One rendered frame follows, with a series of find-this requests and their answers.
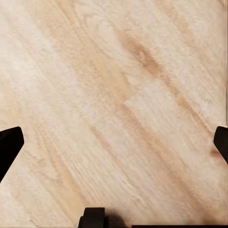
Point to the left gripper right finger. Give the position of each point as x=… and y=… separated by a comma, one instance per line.
x=221, y=141

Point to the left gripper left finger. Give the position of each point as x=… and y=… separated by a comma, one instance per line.
x=11, y=142

